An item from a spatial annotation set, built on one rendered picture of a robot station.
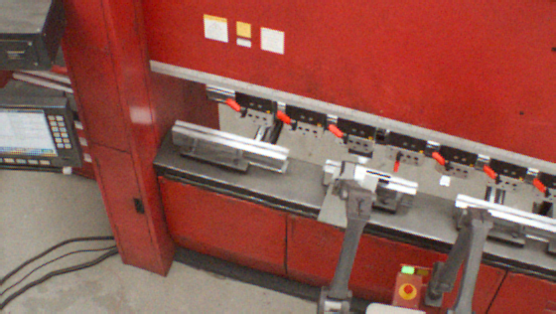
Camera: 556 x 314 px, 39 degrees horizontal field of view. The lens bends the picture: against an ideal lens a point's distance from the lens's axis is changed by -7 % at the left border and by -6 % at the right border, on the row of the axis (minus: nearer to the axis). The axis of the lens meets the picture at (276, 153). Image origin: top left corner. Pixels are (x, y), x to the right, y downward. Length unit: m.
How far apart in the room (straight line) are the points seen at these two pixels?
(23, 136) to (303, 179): 1.20
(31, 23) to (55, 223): 2.04
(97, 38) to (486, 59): 1.33
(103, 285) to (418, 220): 1.71
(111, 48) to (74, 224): 1.78
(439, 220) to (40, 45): 1.76
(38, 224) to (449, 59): 2.62
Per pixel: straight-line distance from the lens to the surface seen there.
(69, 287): 4.32
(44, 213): 4.59
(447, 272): 3.01
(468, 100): 2.87
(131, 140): 3.31
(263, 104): 3.17
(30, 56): 2.74
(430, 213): 3.45
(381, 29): 2.71
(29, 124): 3.00
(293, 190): 3.45
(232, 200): 3.57
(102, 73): 3.05
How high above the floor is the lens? 3.73
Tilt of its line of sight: 53 degrees down
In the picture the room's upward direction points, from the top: 1 degrees clockwise
